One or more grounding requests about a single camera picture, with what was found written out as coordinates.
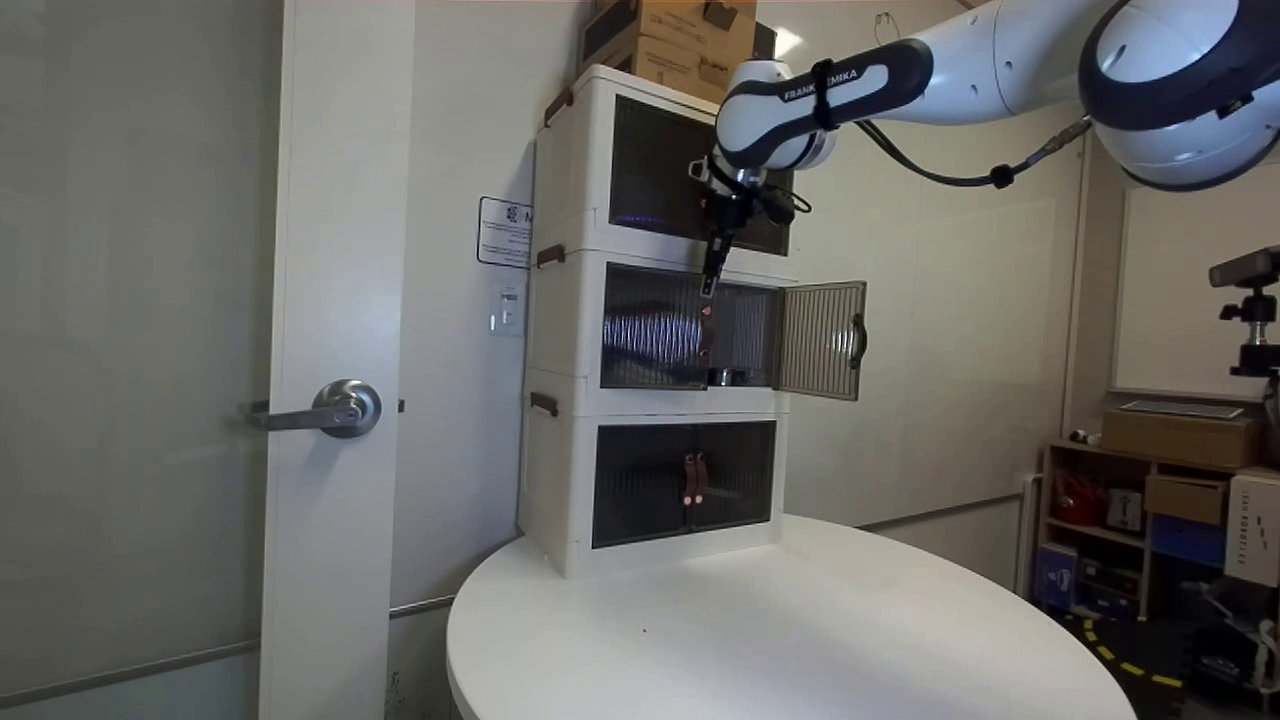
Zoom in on white printed box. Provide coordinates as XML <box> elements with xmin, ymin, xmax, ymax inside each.
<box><xmin>1219</xmin><ymin>464</ymin><xmax>1280</xmax><ymax>592</ymax></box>

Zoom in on large brown carton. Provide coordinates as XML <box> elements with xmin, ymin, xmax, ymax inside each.
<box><xmin>1096</xmin><ymin>403</ymin><xmax>1267</xmax><ymax>471</ymax></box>

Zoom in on white whiteboard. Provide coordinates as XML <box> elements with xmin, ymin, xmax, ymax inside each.
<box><xmin>1111</xmin><ymin>176</ymin><xmax>1280</xmax><ymax>403</ymax></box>

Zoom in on white framed glass room door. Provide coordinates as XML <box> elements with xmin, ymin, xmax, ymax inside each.
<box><xmin>0</xmin><ymin>0</ymin><xmax>422</xmax><ymax>720</ymax></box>

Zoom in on dark translucent cabinet door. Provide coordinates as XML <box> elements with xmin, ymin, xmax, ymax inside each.
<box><xmin>775</xmin><ymin>277</ymin><xmax>871</xmax><ymax>407</ymax></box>
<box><xmin>690</xmin><ymin>421</ymin><xmax>779</xmax><ymax>537</ymax></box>
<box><xmin>592</xmin><ymin>423</ymin><xmax>697</xmax><ymax>552</ymax></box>
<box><xmin>601</xmin><ymin>260</ymin><xmax>714</xmax><ymax>390</ymax></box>
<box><xmin>726</xmin><ymin>164</ymin><xmax>802</xmax><ymax>260</ymax></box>
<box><xmin>608</xmin><ymin>91</ymin><xmax>715</xmax><ymax>244</ymax></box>

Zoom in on blue storage bin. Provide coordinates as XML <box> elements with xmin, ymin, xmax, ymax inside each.
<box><xmin>1149</xmin><ymin>514</ymin><xmax>1234</xmax><ymax>576</ymax></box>

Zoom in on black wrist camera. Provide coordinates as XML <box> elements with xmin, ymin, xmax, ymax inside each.
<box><xmin>748</xmin><ymin>180</ymin><xmax>812</xmax><ymax>222</ymax></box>

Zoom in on wooden storage shelf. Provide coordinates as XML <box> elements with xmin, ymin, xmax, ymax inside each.
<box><xmin>1038</xmin><ymin>436</ymin><xmax>1280</xmax><ymax>633</ymax></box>

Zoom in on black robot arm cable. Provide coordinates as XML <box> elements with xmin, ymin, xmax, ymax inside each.
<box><xmin>852</xmin><ymin>115</ymin><xmax>1100</xmax><ymax>191</ymax></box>

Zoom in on red item on shelf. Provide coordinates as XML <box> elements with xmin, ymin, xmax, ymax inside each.
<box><xmin>1052</xmin><ymin>471</ymin><xmax>1111</xmax><ymax>528</ymax></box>

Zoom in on blue box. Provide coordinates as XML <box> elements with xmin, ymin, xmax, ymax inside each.
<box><xmin>1033</xmin><ymin>537</ymin><xmax>1084</xmax><ymax>617</ymax></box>

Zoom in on small brown carton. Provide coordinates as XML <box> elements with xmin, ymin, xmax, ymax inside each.
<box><xmin>1143</xmin><ymin>471</ymin><xmax>1234</xmax><ymax>531</ymax></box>

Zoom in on white wall sign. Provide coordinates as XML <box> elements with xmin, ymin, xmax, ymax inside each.
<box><xmin>473</xmin><ymin>191</ymin><xmax>537</xmax><ymax>277</ymax></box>

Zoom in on small grey box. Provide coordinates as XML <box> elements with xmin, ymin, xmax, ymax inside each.
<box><xmin>1103</xmin><ymin>483</ymin><xmax>1149</xmax><ymax>537</ymax></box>

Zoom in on silver door lever handle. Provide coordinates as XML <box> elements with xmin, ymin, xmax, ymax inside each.
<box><xmin>243</xmin><ymin>377</ymin><xmax>389</xmax><ymax>445</ymax></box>

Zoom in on black camera on stand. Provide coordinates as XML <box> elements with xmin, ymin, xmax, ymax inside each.
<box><xmin>1205</xmin><ymin>244</ymin><xmax>1280</xmax><ymax>382</ymax></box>

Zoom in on white wall conduit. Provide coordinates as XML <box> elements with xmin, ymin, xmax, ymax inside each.
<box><xmin>1061</xmin><ymin>132</ymin><xmax>1096</xmax><ymax>445</ymax></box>

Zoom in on striped purple white cloth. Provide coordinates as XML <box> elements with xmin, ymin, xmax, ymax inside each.
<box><xmin>601</xmin><ymin>307</ymin><xmax>708</xmax><ymax>373</ymax></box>

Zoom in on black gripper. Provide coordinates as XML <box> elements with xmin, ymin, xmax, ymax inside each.
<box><xmin>692</xmin><ymin>154</ymin><xmax>772</xmax><ymax>286</ymax></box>

